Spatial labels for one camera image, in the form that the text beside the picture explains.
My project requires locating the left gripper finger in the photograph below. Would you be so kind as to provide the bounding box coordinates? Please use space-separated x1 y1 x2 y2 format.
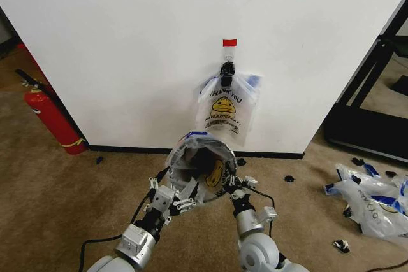
147 166 169 191
173 178 200 213

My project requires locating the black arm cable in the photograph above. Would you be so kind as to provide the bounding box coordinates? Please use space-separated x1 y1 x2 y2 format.
80 235 124 272
250 188 277 238

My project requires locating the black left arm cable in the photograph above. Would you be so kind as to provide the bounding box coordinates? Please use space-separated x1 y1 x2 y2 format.
80 235 124 272

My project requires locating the black flat object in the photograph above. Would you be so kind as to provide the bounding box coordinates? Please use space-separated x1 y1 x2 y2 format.
388 75 408 95

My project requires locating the hanging duck print garbage bag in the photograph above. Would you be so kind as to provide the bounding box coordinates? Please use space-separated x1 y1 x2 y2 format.
193 71 264 146

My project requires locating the clear wall hook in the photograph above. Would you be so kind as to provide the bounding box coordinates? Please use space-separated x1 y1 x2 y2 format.
222 45 238 63

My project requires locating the red fire extinguisher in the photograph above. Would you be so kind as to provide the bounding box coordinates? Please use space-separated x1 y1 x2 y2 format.
15 68 89 155

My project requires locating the black metal frame rack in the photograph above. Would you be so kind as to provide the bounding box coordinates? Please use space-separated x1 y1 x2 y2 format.
324 0 408 163

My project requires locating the small crumpled blue-striped bag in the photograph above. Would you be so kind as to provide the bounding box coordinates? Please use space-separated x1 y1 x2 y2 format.
334 162 383 187

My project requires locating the black and white binder clip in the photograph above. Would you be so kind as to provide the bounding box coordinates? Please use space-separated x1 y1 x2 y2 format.
332 238 351 253

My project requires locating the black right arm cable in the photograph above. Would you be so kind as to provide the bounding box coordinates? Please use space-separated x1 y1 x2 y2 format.
250 188 277 238

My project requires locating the black floor cable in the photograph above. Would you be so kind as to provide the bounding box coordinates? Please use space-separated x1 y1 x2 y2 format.
374 259 408 272

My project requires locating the black binder clip holding bags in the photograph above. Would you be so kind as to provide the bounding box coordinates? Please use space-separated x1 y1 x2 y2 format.
219 61 237 85

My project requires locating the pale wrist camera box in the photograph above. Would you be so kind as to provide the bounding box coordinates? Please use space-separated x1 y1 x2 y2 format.
154 185 177 213

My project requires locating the large crumpled duck print bag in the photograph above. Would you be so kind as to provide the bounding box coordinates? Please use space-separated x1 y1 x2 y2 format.
323 176 408 248

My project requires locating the black baseboard strip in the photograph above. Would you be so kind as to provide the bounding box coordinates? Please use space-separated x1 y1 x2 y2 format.
87 144 305 160

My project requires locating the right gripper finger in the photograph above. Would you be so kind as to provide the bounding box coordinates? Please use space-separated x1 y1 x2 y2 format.
222 172 239 194
240 174 258 192

